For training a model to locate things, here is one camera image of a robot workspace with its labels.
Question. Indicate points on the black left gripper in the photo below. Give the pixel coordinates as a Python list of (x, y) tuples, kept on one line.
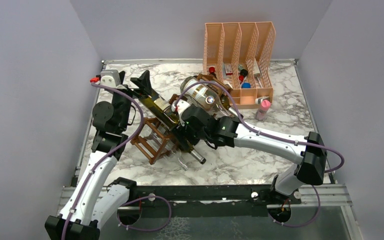
[(143, 82)]

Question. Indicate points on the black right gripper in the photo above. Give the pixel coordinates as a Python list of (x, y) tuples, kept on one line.
[(179, 132)]

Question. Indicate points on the dark green wine bottle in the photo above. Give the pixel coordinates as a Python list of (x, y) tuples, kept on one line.
[(166, 125)]

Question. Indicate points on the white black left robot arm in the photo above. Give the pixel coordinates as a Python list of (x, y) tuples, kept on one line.
[(84, 214)]

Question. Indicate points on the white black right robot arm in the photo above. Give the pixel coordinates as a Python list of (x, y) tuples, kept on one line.
[(307, 153)]

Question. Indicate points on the brown wooden wine rack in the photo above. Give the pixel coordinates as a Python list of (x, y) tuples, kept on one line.
[(152, 139)]

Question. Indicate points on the red capped small bottle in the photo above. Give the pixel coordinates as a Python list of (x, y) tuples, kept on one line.
[(212, 71)]

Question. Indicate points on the pink capped small bottle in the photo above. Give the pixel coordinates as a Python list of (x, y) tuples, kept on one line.
[(261, 113)]

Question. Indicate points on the blue bottle cap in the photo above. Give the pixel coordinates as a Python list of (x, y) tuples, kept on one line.
[(245, 85)]

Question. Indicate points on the peach plastic file organizer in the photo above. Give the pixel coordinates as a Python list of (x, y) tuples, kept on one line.
[(241, 52)]

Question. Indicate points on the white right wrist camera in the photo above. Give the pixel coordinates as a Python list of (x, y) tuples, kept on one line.
[(179, 108)]

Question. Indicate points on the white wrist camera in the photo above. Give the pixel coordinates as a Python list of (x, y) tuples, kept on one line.
[(109, 78), (179, 108)]

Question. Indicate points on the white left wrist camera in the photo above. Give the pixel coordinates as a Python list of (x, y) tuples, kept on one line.
[(109, 78)]

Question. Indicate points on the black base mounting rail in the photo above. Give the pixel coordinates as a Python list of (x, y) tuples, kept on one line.
[(205, 201)]

